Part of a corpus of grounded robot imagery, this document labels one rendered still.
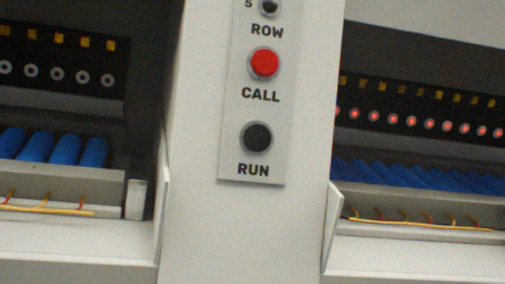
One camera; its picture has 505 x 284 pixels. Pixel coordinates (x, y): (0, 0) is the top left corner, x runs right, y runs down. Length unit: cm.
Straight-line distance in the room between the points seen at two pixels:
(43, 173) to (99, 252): 7
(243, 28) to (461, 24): 16
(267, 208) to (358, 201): 11
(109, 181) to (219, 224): 8
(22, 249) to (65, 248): 2
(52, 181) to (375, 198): 23
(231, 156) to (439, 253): 17
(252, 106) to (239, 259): 9
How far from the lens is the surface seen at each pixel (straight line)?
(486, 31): 38
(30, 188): 33
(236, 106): 28
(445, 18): 36
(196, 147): 28
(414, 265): 35
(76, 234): 31
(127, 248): 30
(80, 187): 32
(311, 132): 30
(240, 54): 29
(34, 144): 38
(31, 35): 45
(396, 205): 40
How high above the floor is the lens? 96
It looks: 3 degrees up
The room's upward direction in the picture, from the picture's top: 6 degrees clockwise
